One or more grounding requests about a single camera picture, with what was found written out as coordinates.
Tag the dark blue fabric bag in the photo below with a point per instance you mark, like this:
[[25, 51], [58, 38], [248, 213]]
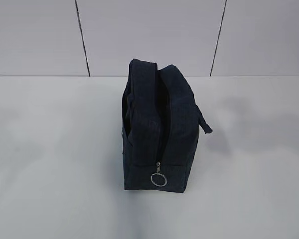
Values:
[[160, 128]]

